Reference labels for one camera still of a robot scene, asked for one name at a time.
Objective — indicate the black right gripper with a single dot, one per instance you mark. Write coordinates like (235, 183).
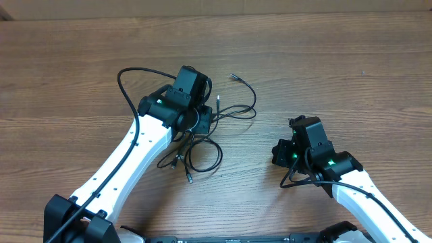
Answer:
(281, 152)

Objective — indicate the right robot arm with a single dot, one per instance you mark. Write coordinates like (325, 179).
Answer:
(310, 159)

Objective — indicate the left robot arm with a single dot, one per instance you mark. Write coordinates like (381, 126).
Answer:
(91, 212)

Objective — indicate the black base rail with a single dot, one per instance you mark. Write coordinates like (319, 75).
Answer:
(236, 239)

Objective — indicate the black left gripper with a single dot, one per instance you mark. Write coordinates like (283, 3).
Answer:
(205, 119)

